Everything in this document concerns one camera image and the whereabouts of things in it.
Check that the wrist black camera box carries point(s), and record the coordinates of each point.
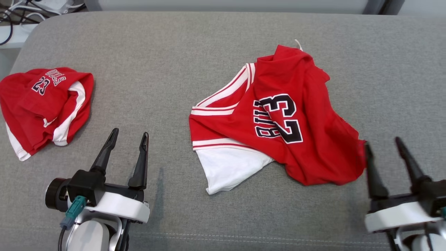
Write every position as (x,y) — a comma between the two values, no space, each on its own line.
(83,184)
(433,197)

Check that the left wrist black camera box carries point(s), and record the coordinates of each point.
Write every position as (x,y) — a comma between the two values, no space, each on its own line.
(83,184)

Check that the red shorts white side stripes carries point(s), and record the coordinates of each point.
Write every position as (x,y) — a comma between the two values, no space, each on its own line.
(28,111)

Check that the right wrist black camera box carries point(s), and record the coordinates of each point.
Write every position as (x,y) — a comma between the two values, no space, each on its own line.
(433,197)

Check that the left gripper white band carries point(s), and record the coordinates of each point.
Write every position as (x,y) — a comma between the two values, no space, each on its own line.
(122,207)

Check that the grey partition post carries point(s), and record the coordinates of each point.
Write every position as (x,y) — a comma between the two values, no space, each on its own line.
(379,6)
(92,5)

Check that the red Bulls jersey white sleeves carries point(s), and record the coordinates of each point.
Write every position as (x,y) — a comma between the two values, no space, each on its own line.
(313,139)

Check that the plain white power strip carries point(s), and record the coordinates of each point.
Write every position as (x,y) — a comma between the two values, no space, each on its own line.
(17,35)

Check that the white power strip with sockets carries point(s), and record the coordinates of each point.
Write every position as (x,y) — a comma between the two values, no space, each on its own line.
(52,4)

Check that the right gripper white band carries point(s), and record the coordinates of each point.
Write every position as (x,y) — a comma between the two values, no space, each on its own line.
(397,214)

